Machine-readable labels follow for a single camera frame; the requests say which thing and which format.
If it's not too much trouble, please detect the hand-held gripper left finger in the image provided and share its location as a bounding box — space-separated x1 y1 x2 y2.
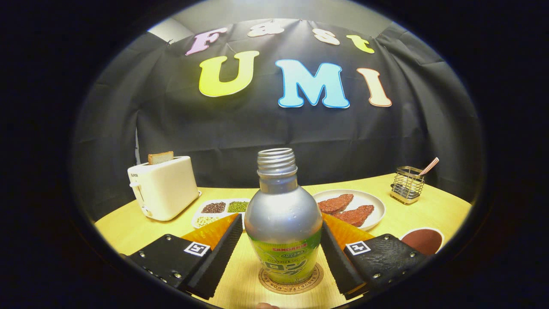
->
129 213 244 301

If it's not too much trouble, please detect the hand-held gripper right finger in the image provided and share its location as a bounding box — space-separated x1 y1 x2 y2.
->
320 212 429 301

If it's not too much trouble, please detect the round cork coaster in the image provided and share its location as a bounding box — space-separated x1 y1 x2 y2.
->
258 263 325 295

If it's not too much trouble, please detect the silver bottle with green label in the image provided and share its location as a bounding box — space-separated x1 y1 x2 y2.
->
244 148 323 285

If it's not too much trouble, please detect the cream cup with wooden handle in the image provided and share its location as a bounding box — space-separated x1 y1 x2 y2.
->
399 227 445 257

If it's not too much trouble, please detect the white divided dish with beans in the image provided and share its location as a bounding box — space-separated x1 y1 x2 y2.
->
191 198 251 230

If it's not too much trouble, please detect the red-brown meat piece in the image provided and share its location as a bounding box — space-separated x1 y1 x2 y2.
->
332 204 375 227
317 194 355 215

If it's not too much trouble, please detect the white oval plate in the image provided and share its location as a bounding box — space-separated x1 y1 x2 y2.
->
312 189 386 231

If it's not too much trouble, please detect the white toaster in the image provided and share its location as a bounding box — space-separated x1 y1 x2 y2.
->
127 155 200 222

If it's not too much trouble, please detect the wooden table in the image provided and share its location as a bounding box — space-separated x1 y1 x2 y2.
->
94 173 472 309

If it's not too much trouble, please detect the bread slice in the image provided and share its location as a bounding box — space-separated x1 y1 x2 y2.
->
148 151 175 165

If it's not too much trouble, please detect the striped straw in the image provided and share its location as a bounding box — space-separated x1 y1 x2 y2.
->
418 157 440 176

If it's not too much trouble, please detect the wire basket holder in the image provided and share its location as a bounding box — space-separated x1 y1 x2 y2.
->
390 166 425 205

